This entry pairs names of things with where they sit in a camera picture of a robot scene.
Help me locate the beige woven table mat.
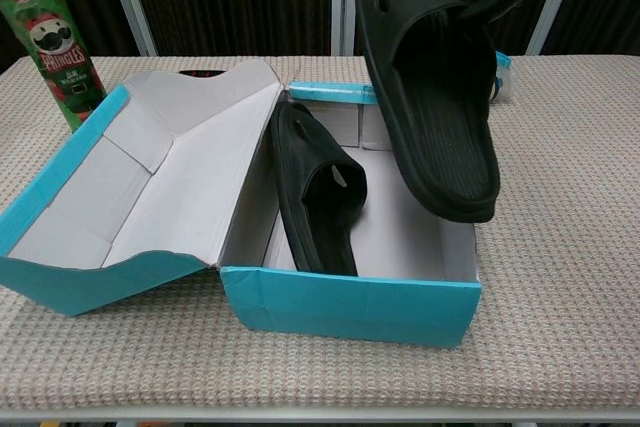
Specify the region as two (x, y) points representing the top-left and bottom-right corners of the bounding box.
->
(0, 53), (640, 411)

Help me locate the black rubber slipper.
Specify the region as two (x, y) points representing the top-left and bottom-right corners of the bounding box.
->
(269, 101), (370, 277)
(354, 0), (501, 224)

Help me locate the green Pringles can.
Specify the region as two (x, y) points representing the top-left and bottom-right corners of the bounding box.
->
(0, 0), (108, 134)

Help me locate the light blue cardboard shoe box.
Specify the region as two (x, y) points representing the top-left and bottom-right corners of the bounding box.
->
(0, 57), (483, 349)

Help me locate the beige mayonnaise squeeze bottle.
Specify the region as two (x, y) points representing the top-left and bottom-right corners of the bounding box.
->
(489, 66), (514, 102)

